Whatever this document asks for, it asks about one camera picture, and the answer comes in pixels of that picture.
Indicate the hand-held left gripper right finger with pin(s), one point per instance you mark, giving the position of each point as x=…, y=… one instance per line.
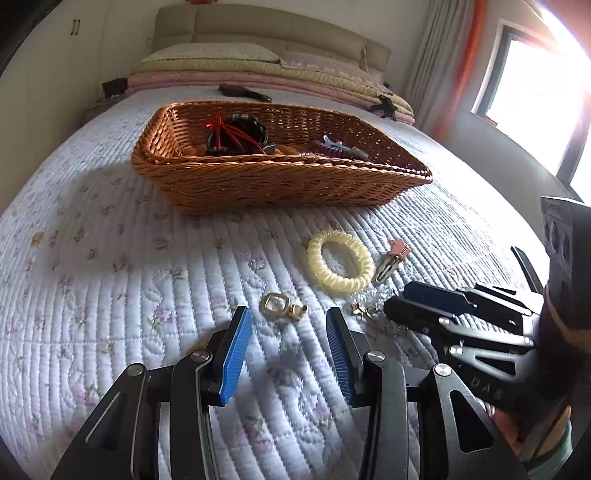
x=341, y=360

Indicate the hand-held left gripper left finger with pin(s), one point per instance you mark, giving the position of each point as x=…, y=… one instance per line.
x=233, y=364

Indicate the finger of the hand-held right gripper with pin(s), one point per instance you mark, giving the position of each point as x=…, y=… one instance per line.
x=411, y=314
x=438, y=295

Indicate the crystal brooch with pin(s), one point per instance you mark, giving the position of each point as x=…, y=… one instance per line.
x=369, y=304

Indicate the gold buckle charm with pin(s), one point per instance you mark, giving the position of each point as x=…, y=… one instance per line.
x=270, y=304

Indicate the pink star hair clip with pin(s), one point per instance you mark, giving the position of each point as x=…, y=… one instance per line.
x=400, y=249
x=344, y=147

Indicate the brown wicker basket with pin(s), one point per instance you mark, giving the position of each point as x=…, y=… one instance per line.
x=277, y=184

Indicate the black wrist watch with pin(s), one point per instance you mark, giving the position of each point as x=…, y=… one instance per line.
x=249, y=127

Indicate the person's right hand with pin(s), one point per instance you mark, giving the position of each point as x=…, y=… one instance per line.
x=504, y=427

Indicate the window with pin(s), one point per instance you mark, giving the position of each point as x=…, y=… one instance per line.
x=535, y=87

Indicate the orange curtain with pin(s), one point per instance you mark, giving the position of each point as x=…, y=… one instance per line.
x=468, y=69

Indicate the black small tripod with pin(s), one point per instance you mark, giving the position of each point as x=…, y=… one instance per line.
x=384, y=107

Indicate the grey curtain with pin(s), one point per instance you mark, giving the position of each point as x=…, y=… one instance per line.
x=434, y=60

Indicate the pink pillow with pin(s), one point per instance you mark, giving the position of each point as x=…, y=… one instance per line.
x=318, y=60

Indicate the dark hair brush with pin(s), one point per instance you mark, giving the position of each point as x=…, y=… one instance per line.
x=240, y=91

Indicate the beige nightstand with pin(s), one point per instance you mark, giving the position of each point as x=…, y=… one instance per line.
x=99, y=108

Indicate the dark box on nightstand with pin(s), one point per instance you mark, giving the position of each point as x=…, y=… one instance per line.
x=114, y=88

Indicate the cream pillow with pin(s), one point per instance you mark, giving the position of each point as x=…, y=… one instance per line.
x=207, y=53

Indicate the beige upholstered headboard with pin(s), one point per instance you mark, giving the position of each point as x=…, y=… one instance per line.
x=277, y=27

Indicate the white wardrobe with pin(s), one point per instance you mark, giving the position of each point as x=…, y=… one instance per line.
x=46, y=41

